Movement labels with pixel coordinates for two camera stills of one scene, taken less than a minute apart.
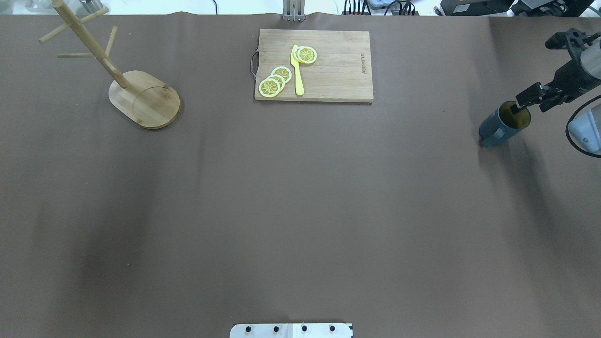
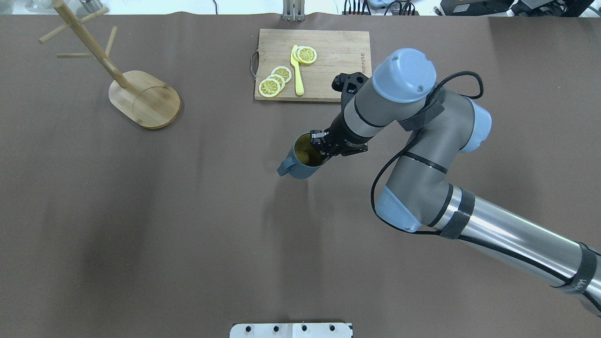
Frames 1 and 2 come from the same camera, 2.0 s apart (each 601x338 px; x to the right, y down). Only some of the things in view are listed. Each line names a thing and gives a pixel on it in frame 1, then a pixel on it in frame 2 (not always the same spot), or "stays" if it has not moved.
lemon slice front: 269,88 stays
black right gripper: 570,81 → 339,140
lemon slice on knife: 306,55 stays
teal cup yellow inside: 500,125 → 303,161
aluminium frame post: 294,10 stays
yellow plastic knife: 299,88 stays
